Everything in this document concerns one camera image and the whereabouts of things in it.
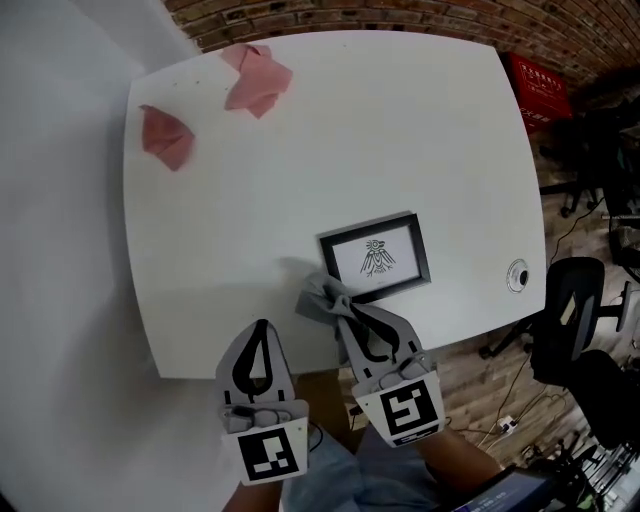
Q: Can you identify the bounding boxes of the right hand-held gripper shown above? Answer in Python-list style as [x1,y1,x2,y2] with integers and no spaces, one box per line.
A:
[335,302,447,449]

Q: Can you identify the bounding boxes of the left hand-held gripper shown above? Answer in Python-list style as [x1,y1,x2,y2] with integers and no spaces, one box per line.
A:
[214,319,310,486]

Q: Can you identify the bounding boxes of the grey cloth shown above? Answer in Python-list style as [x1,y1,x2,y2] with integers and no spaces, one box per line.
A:
[294,269,396,366]

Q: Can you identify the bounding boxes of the black framed bird picture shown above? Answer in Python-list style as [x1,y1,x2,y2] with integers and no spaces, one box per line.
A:
[318,212,432,305]

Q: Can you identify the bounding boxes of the person's left forearm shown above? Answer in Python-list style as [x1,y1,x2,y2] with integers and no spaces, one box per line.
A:
[234,479,287,512]

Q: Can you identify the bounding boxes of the person's right forearm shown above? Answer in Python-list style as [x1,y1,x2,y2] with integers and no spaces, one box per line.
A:
[424,427,504,486]

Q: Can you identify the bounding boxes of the person's bare leg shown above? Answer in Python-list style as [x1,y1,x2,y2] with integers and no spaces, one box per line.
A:
[294,372,362,451]

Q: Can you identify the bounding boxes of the person's grey shorts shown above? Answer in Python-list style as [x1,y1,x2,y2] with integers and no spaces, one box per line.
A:
[279,427,451,512]

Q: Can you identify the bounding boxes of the black tablet device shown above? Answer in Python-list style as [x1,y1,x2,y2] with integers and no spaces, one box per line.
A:
[449,464,551,512]

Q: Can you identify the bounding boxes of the white table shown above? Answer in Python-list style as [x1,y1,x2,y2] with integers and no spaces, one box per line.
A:
[123,29,548,380]

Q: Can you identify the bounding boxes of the small pink cloth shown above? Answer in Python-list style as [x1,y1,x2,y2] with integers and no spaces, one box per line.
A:
[138,103,196,173]

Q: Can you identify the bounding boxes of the black standing fan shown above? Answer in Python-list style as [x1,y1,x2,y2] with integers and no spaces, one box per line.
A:
[605,212,640,284]

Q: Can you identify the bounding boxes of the red fire extinguisher box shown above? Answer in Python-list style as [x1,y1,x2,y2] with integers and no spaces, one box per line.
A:
[501,49,574,139]

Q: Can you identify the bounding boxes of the large pink cloth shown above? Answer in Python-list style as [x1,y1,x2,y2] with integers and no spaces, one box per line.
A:
[221,43,294,120]

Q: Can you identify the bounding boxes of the round table cable grommet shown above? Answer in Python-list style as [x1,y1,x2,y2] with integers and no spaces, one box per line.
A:
[503,258,530,294]

